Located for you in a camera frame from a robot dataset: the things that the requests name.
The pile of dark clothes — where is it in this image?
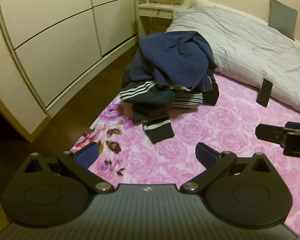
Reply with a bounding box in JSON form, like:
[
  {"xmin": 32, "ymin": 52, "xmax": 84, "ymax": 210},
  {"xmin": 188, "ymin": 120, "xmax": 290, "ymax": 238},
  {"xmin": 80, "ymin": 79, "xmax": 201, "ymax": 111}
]
[{"xmin": 119, "ymin": 31, "xmax": 219, "ymax": 144}]

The black smartphone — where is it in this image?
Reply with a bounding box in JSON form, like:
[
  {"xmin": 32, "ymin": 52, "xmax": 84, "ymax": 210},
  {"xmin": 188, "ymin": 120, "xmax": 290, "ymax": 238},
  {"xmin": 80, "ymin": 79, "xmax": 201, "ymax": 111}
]
[{"xmin": 256, "ymin": 79, "xmax": 273, "ymax": 107}]

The pink floral blanket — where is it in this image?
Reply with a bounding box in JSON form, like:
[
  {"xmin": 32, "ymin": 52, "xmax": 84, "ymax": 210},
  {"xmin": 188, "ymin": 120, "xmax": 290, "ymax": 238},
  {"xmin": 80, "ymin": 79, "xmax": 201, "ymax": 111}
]
[{"xmin": 72, "ymin": 75, "xmax": 300, "ymax": 235}]

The white striped duvet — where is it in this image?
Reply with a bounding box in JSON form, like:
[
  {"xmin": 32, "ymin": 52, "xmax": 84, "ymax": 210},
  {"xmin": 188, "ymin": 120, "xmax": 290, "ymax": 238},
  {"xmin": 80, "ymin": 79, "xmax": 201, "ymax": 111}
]
[{"xmin": 167, "ymin": 6, "xmax": 300, "ymax": 111}]

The grey pillow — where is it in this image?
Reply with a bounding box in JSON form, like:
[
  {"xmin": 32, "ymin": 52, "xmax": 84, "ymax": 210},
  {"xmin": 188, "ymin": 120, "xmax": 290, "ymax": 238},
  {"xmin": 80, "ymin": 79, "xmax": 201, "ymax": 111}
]
[{"xmin": 268, "ymin": 0, "xmax": 298, "ymax": 40}]

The cream wardrobe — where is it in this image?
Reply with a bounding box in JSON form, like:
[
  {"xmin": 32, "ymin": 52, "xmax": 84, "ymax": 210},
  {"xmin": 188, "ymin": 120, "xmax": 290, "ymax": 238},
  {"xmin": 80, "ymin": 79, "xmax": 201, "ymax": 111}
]
[{"xmin": 0, "ymin": 0, "xmax": 138, "ymax": 141}]

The cream dressing table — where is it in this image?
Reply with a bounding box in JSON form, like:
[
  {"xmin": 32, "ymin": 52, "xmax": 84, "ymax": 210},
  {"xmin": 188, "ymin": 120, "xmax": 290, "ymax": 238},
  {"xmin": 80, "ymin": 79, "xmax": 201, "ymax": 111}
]
[{"xmin": 136, "ymin": 0, "xmax": 184, "ymax": 37}]

